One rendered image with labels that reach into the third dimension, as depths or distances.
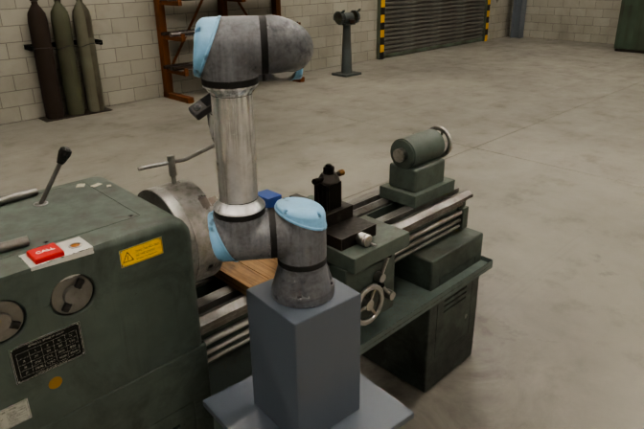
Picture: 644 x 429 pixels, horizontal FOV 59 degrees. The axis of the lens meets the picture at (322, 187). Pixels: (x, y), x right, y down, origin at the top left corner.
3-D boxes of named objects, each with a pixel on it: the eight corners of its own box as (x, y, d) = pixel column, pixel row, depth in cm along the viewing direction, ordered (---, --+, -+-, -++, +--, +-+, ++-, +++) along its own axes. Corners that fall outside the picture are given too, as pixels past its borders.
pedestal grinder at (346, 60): (345, 78, 1009) (345, 10, 968) (330, 75, 1034) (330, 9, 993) (362, 74, 1040) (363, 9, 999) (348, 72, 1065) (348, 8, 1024)
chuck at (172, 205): (195, 304, 163) (177, 198, 154) (143, 275, 186) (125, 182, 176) (205, 299, 165) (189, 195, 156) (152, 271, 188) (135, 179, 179)
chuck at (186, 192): (205, 299, 166) (189, 195, 156) (152, 271, 188) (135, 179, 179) (231, 286, 171) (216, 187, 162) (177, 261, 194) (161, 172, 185)
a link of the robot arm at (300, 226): (331, 264, 130) (331, 210, 125) (271, 269, 128) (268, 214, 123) (323, 241, 141) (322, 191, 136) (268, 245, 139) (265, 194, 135)
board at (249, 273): (252, 300, 178) (252, 289, 177) (190, 261, 202) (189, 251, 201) (321, 266, 198) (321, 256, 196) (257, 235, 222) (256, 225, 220)
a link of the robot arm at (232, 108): (278, 268, 129) (266, 17, 108) (211, 274, 127) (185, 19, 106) (274, 243, 140) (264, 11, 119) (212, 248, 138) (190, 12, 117)
